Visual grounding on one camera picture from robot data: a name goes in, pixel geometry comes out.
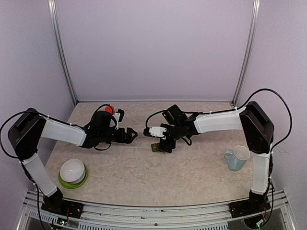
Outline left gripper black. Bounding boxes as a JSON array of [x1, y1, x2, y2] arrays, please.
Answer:
[[99, 127, 138, 143]]

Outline orange pill bottle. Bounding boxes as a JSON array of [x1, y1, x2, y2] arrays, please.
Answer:
[[105, 105, 115, 115]]

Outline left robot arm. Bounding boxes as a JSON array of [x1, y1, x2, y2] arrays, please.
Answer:
[[7, 108, 138, 213]]

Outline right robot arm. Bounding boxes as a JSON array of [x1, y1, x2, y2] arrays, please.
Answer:
[[149, 102, 274, 213]]

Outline white bowl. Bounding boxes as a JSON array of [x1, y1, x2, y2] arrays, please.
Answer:
[[59, 159, 86, 184]]

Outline light blue mug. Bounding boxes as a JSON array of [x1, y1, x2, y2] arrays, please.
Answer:
[[224, 145, 250, 172]]

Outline green plate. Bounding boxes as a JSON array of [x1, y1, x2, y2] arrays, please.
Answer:
[[58, 166, 88, 189]]

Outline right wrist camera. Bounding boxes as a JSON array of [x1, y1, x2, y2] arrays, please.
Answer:
[[143, 126, 167, 139]]

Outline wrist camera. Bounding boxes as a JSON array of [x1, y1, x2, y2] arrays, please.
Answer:
[[143, 126, 167, 139], [110, 109, 125, 129]]

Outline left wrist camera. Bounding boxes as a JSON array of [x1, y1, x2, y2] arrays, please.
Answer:
[[110, 109, 125, 129]]

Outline aluminium front rail frame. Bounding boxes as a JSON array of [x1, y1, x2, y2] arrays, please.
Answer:
[[16, 190, 298, 230]]

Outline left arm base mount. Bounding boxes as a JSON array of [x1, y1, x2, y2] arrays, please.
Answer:
[[41, 196, 83, 219]]

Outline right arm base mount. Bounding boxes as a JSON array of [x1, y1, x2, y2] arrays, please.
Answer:
[[229, 193, 271, 218]]

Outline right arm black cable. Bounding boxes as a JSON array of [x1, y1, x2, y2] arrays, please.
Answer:
[[242, 88, 294, 147]]

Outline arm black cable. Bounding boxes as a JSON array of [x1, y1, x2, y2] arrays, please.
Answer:
[[242, 88, 294, 147], [0, 110, 27, 160]]

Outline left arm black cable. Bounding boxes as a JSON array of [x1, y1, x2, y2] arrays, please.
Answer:
[[0, 110, 27, 160]]

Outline left aluminium corner post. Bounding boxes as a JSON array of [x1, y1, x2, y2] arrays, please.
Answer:
[[48, 0, 79, 107]]

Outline aluminium corner post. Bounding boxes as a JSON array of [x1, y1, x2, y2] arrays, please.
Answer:
[[232, 0, 260, 106], [48, 0, 79, 107]]

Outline right aluminium corner post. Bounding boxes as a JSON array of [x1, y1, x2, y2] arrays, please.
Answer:
[[232, 0, 260, 106]]

